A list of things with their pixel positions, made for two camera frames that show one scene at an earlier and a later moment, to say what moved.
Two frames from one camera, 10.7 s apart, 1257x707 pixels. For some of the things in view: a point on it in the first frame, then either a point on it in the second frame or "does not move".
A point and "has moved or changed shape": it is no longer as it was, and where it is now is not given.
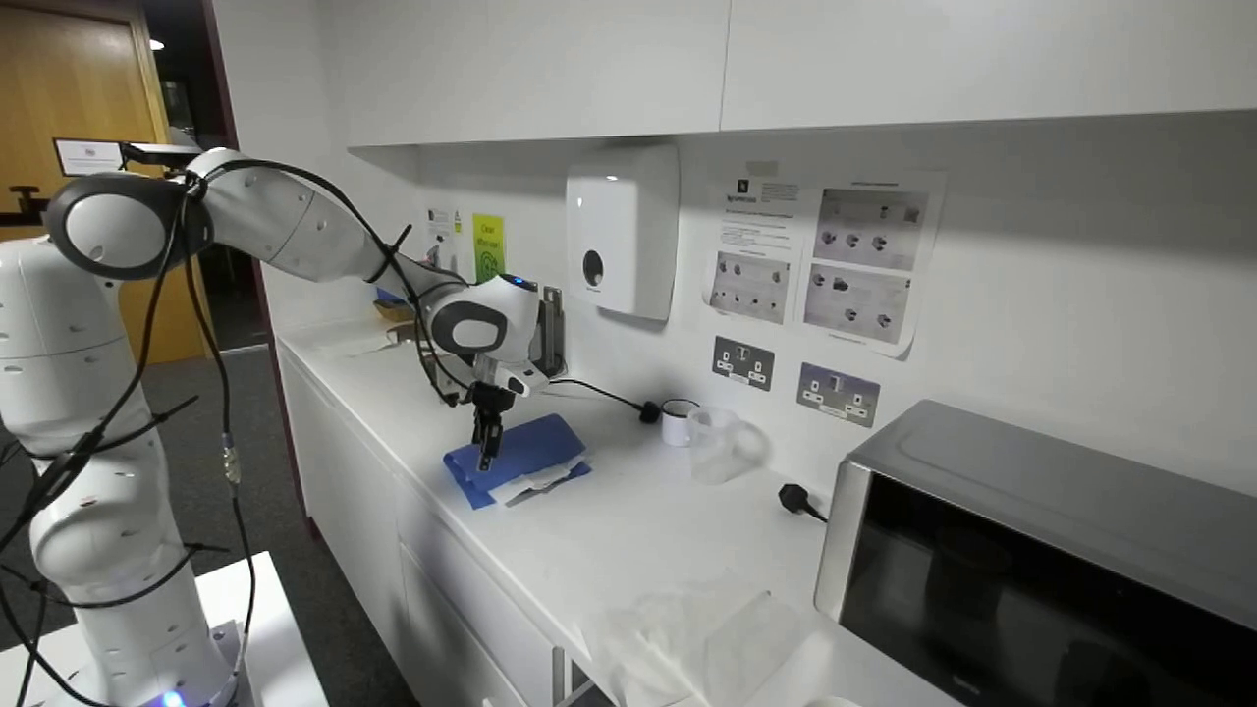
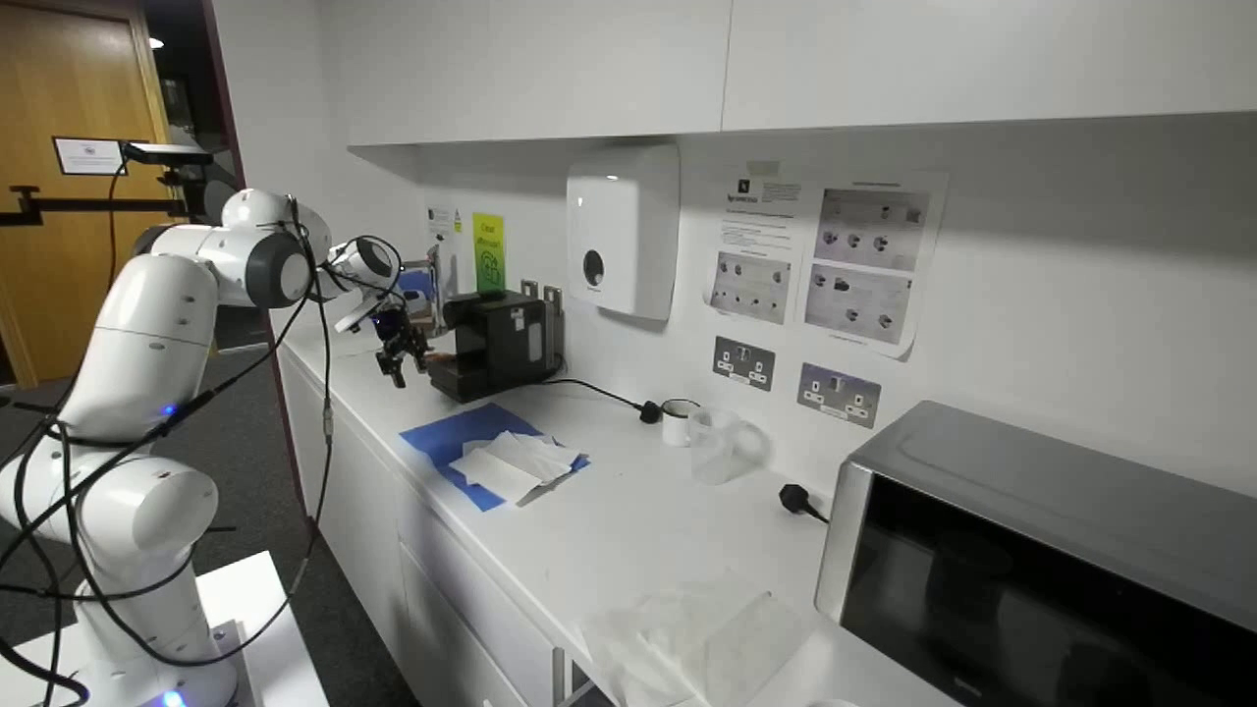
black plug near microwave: x=796 y=495 does not move
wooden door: x=86 y=71 does not move
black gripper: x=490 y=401 → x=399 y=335
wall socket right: x=833 y=389 does not move
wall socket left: x=742 y=363 does not move
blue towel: x=523 y=450 has moved or changed shape
